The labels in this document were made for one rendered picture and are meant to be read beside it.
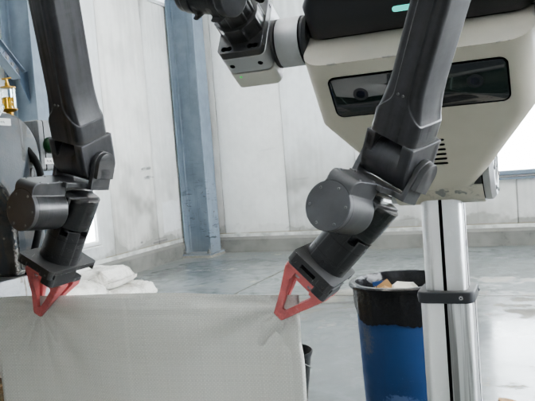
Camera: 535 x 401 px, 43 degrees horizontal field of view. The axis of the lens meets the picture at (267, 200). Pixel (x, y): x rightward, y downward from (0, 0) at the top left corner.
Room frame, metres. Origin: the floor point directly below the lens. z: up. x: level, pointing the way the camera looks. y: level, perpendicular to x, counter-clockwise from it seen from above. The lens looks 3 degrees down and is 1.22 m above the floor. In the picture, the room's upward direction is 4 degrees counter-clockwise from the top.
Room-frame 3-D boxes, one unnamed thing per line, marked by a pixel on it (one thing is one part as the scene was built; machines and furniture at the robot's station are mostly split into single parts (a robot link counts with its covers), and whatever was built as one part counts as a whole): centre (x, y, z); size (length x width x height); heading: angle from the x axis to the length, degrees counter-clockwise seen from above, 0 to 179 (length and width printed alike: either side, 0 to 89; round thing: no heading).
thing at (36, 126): (1.23, 0.42, 1.29); 0.08 x 0.05 x 0.09; 67
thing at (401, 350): (3.09, -0.59, 0.32); 0.51 x 0.48 x 0.65; 157
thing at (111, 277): (4.50, 1.29, 0.56); 0.67 x 0.43 x 0.15; 67
